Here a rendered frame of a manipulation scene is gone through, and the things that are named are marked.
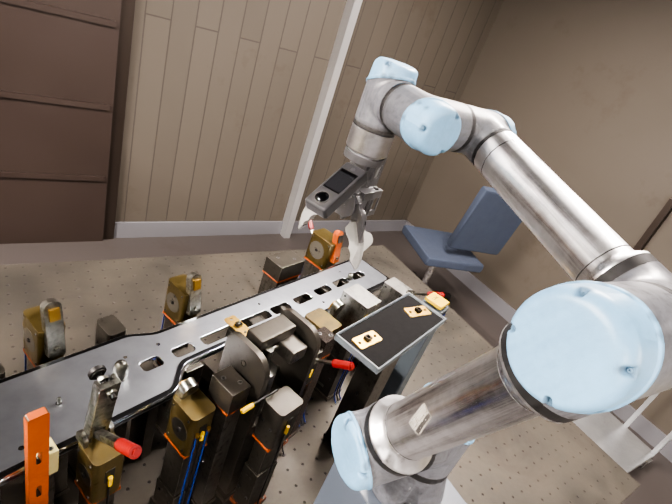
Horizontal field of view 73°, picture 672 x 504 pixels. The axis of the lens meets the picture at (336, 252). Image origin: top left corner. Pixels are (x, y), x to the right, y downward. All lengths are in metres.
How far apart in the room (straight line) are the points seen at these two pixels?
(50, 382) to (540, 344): 0.96
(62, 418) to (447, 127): 0.89
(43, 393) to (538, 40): 3.92
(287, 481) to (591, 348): 1.08
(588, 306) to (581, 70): 3.57
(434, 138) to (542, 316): 0.31
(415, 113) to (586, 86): 3.30
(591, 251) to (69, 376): 1.01
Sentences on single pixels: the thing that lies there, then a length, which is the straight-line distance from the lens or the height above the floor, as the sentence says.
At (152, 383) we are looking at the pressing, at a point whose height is 1.00.
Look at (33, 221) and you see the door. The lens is 3.31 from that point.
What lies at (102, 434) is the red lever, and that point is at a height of 1.09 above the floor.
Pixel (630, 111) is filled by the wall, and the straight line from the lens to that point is 3.78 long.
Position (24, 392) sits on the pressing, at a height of 1.00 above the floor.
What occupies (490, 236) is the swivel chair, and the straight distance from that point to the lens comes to 3.43.
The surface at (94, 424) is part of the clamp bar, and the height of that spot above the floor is 1.11.
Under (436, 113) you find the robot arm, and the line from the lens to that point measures 0.66.
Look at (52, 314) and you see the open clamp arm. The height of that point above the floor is 1.10.
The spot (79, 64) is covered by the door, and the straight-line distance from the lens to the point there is 2.95.
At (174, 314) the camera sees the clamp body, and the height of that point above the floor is 0.96.
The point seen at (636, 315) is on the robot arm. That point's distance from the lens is 0.47.
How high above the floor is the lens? 1.85
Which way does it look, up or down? 28 degrees down
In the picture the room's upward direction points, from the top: 20 degrees clockwise
